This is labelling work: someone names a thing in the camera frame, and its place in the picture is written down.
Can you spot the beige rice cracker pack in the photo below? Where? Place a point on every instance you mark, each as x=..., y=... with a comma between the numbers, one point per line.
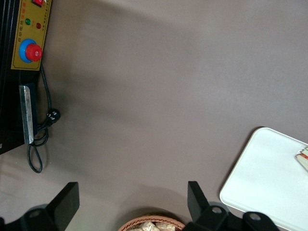
x=166, y=227
x=143, y=226

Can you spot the triangle sandwich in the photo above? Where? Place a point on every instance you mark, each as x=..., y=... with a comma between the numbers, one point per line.
x=303, y=158

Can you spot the yellow emergency stop box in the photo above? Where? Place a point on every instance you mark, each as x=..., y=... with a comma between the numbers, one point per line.
x=31, y=29

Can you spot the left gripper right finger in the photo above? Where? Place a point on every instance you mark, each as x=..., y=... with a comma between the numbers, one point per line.
x=196, y=199

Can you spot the round brown wicker basket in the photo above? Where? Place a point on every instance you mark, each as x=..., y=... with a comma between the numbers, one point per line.
x=134, y=220

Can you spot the beige plastic tray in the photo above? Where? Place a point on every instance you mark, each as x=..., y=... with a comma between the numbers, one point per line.
x=262, y=183

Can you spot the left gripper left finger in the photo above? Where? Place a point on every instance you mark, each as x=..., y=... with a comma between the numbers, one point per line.
x=67, y=204

